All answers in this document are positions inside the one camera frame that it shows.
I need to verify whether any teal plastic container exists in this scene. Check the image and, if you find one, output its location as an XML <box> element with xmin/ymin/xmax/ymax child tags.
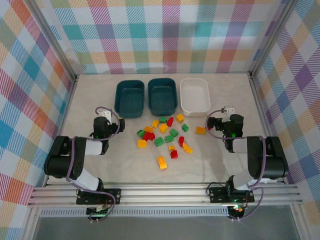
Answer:
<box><xmin>146</xmin><ymin>77</ymin><xmax>179</xmax><ymax>117</ymax></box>
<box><xmin>114</xmin><ymin>79</ymin><xmax>146</xmax><ymax>119</ymax></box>

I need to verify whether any white plastic container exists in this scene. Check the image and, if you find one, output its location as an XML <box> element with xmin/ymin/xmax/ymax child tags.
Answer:
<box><xmin>179</xmin><ymin>78</ymin><xmax>210</xmax><ymax>117</ymax></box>

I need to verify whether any controller circuit board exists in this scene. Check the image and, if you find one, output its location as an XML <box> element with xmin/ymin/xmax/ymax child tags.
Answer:
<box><xmin>222</xmin><ymin>203</ymin><xmax>247</xmax><ymax>220</ymax></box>
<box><xmin>86</xmin><ymin>204</ymin><xmax>112</xmax><ymax>223</ymax></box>

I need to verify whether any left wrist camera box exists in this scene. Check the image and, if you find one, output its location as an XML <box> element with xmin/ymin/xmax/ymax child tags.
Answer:
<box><xmin>98</xmin><ymin>110</ymin><xmax>112</xmax><ymax>123</ymax></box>

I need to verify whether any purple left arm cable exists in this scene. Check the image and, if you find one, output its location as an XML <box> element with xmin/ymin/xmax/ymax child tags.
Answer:
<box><xmin>65</xmin><ymin>106</ymin><xmax>121</xmax><ymax>223</ymax></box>

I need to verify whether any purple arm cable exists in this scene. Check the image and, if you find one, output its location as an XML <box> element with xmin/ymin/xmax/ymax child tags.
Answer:
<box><xmin>205</xmin><ymin>107</ymin><xmax>266</xmax><ymax>223</ymax></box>
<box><xmin>65</xmin><ymin>106</ymin><xmax>121</xmax><ymax>223</ymax></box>

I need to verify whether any aluminium side rail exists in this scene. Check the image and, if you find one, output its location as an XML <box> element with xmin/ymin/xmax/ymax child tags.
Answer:
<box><xmin>248</xmin><ymin>72</ymin><xmax>290</xmax><ymax>186</ymax></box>
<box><xmin>42</xmin><ymin>74</ymin><xmax>80</xmax><ymax>187</ymax></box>

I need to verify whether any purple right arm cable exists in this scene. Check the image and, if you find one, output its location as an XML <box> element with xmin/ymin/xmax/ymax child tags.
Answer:
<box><xmin>205</xmin><ymin>107</ymin><xmax>266</xmax><ymax>223</ymax></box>

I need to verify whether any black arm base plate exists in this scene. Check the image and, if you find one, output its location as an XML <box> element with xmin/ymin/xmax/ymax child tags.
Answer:
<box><xmin>208</xmin><ymin>186</ymin><xmax>255</xmax><ymax>204</ymax></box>
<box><xmin>76</xmin><ymin>187</ymin><xmax>122</xmax><ymax>206</ymax></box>

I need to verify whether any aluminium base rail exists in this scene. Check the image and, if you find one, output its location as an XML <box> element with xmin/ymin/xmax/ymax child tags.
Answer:
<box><xmin>27</xmin><ymin>183</ymin><xmax>305</xmax><ymax>209</ymax></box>

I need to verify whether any grey slotted cable duct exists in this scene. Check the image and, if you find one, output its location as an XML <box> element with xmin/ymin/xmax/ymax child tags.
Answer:
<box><xmin>39</xmin><ymin>208</ymin><xmax>230</xmax><ymax>218</ymax></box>

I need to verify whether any aluminium frame post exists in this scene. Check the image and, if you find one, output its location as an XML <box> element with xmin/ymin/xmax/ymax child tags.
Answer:
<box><xmin>26</xmin><ymin>0</ymin><xmax>78</xmax><ymax>82</ymax></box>
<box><xmin>248</xmin><ymin>0</ymin><xmax>300</xmax><ymax>76</ymax></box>

